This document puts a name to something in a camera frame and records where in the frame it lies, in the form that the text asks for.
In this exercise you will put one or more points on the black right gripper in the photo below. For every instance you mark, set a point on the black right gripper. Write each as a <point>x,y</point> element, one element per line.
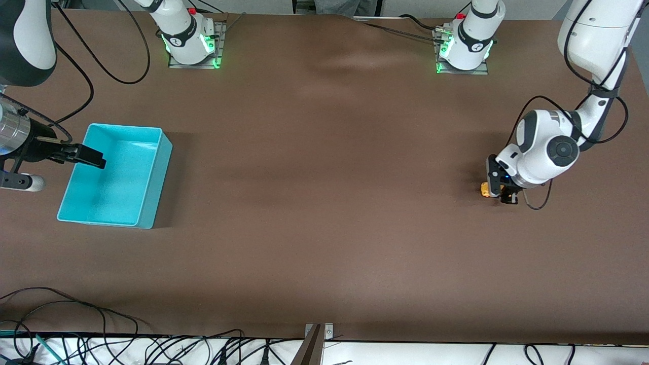
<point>33,144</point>

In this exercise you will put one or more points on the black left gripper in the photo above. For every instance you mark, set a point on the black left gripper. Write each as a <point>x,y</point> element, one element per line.
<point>508,195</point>

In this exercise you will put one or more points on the yellow toy beetle car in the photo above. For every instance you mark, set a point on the yellow toy beetle car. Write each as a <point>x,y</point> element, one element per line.
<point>484,190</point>

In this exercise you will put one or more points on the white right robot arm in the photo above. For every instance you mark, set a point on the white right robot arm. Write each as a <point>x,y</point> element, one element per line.
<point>35,30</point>

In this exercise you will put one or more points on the teal plastic bin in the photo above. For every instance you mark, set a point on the teal plastic bin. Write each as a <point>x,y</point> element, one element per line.
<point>111,182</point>

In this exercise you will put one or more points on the grey cloth item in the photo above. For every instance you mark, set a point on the grey cloth item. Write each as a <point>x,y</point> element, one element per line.
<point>345,6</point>

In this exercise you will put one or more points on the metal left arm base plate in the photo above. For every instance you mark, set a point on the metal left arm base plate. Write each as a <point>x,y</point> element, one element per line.
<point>484,68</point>

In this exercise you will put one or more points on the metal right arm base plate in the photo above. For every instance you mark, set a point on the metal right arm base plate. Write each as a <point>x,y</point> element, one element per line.
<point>218,45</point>

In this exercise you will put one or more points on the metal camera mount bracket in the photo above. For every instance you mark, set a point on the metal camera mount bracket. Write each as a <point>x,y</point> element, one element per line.
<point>317,334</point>

